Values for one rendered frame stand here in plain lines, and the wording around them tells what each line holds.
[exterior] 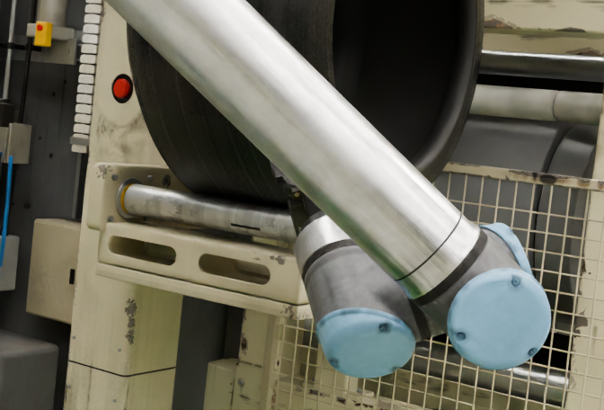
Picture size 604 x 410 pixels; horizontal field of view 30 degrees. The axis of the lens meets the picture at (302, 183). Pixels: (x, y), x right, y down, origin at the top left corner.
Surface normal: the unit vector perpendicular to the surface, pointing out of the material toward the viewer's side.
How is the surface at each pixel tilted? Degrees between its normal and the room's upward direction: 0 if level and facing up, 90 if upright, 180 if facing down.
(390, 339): 128
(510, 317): 97
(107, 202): 90
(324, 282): 67
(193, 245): 90
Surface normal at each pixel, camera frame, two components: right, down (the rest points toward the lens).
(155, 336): 0.82, 0.12
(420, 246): -0.04, 0.19
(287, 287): -0.56, -0.02
